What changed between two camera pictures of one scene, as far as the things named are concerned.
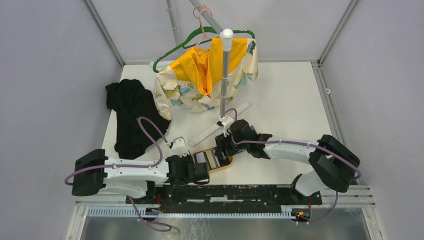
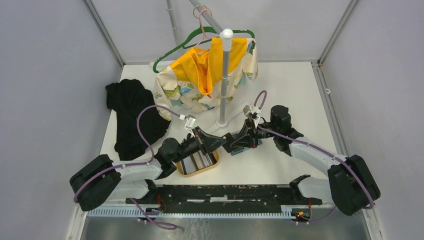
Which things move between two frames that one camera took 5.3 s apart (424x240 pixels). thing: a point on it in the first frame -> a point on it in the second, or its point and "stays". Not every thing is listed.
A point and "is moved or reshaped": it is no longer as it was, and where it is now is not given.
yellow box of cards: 208,156 is moved or reshaped
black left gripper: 188,157 -> 210,142
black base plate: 227,195 stays
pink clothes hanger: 204,35 stays
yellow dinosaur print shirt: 193,81 stays
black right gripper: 222,143 -> 244,138
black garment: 127,99 stays
